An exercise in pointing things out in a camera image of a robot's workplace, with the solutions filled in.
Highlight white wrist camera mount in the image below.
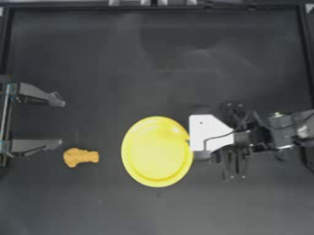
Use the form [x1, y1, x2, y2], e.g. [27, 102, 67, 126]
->
[187, 113, 237, 153]

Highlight toy fried chicken nugget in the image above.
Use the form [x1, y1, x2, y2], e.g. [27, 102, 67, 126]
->
[63, 147, 100, 169]

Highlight black frame crossbar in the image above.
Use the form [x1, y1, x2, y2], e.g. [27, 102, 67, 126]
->
[0, 0, 314, 13]

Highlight black camera cable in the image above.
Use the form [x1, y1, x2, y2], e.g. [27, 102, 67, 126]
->
[202, 110, 263, 145]

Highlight black frame post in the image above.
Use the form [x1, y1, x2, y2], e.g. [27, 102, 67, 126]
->
[295, 4, 314, 173]
[0, 6, 12, 77]

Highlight yellow oval plate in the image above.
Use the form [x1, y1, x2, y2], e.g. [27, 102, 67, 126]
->
[120, 115, 195, 188]

